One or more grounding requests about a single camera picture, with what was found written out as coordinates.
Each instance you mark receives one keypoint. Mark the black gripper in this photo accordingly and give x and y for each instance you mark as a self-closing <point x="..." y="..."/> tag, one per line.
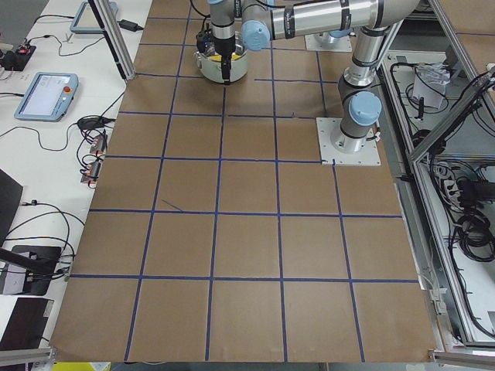
<point x="223" y="45"/>

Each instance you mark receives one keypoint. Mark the yellow corn cob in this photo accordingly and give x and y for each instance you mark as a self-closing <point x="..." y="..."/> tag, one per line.
<point x="217" y="58"/>

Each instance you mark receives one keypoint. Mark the glass pot lid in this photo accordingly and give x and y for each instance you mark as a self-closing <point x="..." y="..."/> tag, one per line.
<point x="239" y="48"/>

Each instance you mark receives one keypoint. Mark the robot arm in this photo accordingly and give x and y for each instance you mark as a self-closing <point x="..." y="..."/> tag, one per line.
<point x="334" y="36"/>
<point x="257" y="23"/>

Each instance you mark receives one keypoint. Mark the white electric cooking pot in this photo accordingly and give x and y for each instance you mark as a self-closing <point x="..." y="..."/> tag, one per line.
<point x="212" y="70"/>

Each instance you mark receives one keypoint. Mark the black power adapter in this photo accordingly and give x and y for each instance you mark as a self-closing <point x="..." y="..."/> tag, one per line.
<point x="129" y="25"/>

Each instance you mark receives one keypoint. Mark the blue teach pendant far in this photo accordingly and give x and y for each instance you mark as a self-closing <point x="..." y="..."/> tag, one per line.
<point x="84" y="21"/>

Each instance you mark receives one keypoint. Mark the blue teach pendant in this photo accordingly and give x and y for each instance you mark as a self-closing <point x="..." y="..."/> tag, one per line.
<point x="84" y="21"/>
<point x="48" y="97"/>

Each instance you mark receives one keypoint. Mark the small circuit board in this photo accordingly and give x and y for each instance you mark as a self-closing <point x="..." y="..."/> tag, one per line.
<point x="99" y="144"/>
<point x="90" y="174"/>

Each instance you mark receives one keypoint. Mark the brown paper table cover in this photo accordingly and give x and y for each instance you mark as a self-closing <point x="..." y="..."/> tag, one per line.
<point x="216" y="233"/>

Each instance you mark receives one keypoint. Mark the blue teach pendant near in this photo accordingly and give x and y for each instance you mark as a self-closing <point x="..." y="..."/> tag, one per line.
<point x="48" y="97"/>

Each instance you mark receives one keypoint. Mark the black box device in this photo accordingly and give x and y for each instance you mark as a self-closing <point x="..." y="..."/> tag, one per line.
<point x="27" y="324"/>

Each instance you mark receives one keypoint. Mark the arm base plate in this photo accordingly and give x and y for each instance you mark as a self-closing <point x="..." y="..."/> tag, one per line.
<point x="337" y="149"/>
<point x="312" y="43"/>

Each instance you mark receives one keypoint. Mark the aluminium frame post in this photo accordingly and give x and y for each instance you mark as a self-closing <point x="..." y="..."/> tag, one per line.
<point x="107" y="21"/>

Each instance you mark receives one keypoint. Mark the black camera stand base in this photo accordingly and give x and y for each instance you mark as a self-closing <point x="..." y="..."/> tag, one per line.
<point x="28" y="269"/>

